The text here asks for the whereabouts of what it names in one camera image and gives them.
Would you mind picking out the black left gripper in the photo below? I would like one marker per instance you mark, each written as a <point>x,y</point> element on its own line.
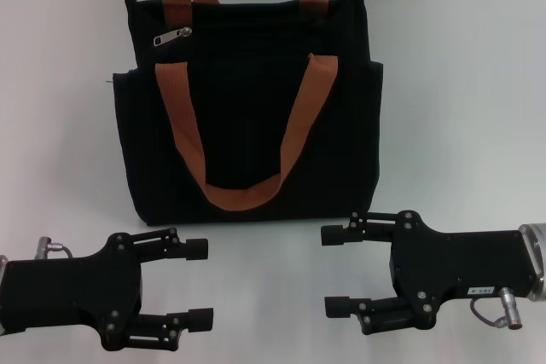
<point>64,287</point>

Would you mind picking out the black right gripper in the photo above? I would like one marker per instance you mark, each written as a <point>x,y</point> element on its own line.
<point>460,261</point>

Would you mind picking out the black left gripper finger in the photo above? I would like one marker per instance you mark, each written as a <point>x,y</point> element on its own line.
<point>200,317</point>
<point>196,249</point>

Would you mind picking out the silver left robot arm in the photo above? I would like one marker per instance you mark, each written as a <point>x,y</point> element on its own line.
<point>2,262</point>

